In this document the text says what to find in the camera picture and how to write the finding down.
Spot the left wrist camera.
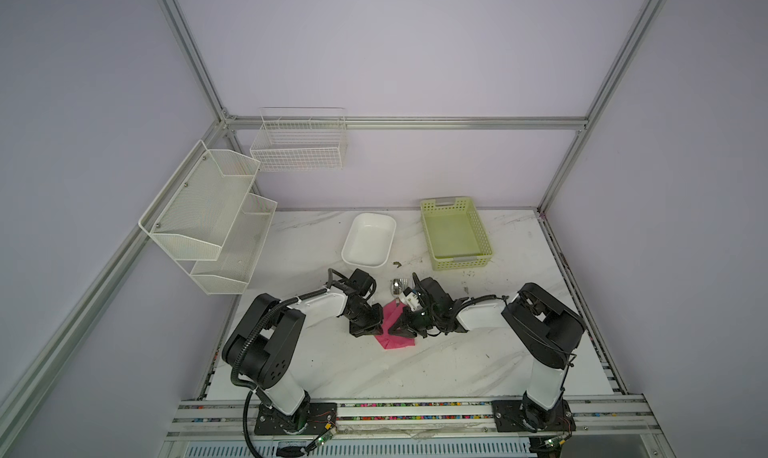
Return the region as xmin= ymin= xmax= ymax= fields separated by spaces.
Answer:
xmin=348 ymin=269 xmax=377 ymax=300

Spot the white mesh lower shelf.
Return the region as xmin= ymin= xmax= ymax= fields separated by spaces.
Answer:
xmin=191 ymin=193 xmax=277 ymax=295

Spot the aluminium front rail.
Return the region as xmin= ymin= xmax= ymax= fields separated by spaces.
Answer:
xmin=165 ymin=395 xmax=662 ymax=441

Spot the aluminium frame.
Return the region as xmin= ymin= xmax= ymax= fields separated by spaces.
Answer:
xmin=1 ymin=0 xmax=666 ymax=442

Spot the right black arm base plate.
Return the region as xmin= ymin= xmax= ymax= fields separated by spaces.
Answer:
xmin=491 ymin=399 xmax=576 ymax=433

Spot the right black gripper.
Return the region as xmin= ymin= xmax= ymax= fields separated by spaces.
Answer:
xmin=386 ymin=308 xmax=439 ymax=339

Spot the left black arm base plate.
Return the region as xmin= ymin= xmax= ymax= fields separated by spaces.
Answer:
xmin=252 ymin=402 xmax=338 ymax=436

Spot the spoon with teal handle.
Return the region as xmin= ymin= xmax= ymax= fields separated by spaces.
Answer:
xmin=391 ymin=278 xmax=407 ymax=296

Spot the green perforated plastic basket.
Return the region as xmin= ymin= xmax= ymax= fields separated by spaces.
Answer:
xmin=420 ymin=196 xmax=493 ymax=271

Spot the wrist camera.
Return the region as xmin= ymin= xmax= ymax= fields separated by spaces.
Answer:
xmin=401 ymin=287 xmax=423 ymax=311
xmin=348 ymin=269 xmax=377 ymax=300

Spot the white plastic tray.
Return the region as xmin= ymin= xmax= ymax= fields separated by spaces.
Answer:
xmin=341 ymin=212 xmax=397 ymax=268

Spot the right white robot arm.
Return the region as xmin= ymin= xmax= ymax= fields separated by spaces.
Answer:
xmin=385 ymin=275 xmax=586 ymax=432

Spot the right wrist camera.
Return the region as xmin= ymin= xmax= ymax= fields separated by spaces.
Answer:
xmin=401 ymin=287 xmax=423 ymax=311

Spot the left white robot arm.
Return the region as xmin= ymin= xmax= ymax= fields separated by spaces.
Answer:
xmin=221 ymin=268 xmax=383 ymax=433

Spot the white wire wall basket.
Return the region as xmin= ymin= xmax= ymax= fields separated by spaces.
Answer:
xmin=250 ymin=108 xmax=348 ymax=172

